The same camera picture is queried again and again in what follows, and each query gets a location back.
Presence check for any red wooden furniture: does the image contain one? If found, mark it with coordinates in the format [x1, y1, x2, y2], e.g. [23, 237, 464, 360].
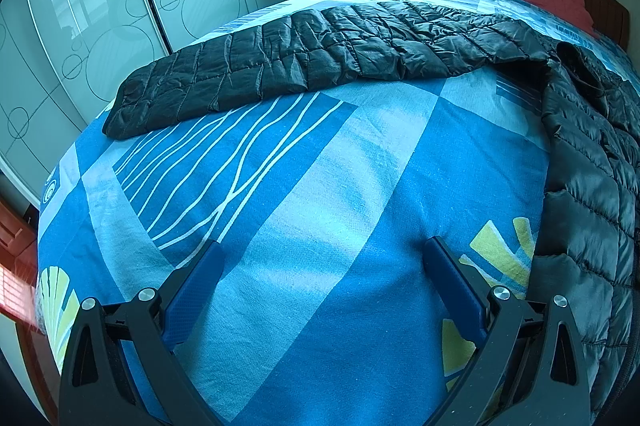
[0, 196, 61, 407]

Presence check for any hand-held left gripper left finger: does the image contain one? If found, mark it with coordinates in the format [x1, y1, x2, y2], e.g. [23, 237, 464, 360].
[59, 239, 227, 426]

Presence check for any white sliding door wardrobe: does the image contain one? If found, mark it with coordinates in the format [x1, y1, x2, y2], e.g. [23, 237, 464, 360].
[0, 0, 313, 207]

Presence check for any blue patterned bed sheet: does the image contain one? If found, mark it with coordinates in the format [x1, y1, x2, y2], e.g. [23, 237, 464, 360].
[37, 0, 640, 426]

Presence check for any black puffer jacket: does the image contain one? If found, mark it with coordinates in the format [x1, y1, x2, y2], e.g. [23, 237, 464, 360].
[102, 0, 640, 426]

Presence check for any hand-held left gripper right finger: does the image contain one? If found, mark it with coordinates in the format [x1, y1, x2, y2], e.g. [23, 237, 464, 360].
[423, 235, 596, 426]

